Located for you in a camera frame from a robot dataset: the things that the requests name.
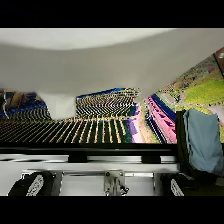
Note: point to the black garment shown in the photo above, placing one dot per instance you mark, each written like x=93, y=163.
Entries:
x=180, y=146

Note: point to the light blue garment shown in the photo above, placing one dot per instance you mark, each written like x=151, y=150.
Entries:
x=203, y=143

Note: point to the white shirt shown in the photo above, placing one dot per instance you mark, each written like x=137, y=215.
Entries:
x=110, y=63

